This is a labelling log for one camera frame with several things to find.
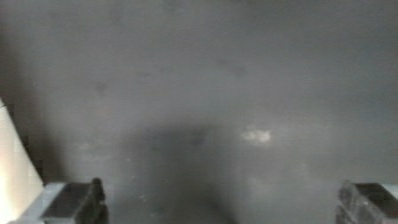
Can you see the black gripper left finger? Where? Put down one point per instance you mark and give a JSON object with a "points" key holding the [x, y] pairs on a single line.
{"points": [[69, 204]]}

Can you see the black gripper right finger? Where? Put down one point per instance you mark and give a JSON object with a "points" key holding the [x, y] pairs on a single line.
{"points": [[366, 203]]}

